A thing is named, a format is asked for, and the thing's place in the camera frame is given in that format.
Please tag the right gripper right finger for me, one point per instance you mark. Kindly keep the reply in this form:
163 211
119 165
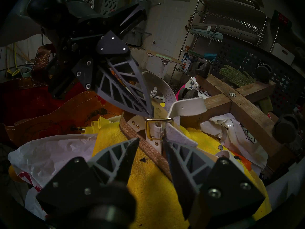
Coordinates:
226 190

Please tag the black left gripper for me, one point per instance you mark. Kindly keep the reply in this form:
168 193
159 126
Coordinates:
78 40

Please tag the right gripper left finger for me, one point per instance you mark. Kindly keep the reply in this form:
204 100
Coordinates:
71 183

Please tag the orange scissors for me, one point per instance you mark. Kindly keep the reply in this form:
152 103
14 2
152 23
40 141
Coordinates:
244 163

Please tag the white red plastic bag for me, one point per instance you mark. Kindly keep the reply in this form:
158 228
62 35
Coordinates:
54 152

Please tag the grey furnace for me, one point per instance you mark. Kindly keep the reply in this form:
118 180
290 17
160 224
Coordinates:
108 4

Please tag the white printed plastic bag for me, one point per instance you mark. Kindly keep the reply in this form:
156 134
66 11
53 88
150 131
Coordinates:
233 135

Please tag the wood top rolling table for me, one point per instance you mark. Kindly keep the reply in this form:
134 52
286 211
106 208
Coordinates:
164 56

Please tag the red orange tote bag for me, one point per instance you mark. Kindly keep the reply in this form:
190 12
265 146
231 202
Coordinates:
47 114

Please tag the green watering can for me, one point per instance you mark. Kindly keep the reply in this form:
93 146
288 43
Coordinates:
26 72

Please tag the yellow towel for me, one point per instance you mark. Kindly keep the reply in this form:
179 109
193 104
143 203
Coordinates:
152 195

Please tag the white panel door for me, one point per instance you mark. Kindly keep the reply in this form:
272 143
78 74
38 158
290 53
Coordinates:
166 28

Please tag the wooden cross caster dolly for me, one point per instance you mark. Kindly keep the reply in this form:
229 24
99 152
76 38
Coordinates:
247 116

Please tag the blue white product box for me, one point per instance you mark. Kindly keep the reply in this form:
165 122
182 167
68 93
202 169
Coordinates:
189 62

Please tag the pale teal seat cushion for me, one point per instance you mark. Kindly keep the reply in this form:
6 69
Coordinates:
207 34

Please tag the green knit glove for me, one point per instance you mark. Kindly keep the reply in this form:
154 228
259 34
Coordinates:
234 75

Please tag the black mesh basket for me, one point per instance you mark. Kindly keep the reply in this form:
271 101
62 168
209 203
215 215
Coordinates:
243 56

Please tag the olive seat cushion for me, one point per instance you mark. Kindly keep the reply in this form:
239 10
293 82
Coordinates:
233 31

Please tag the white storage bin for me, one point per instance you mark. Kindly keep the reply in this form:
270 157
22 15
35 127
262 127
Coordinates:
282 53

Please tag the red snowman sign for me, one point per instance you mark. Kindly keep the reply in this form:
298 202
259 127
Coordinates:
282 18

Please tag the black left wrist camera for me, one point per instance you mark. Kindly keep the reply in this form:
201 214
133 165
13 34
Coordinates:
47 6

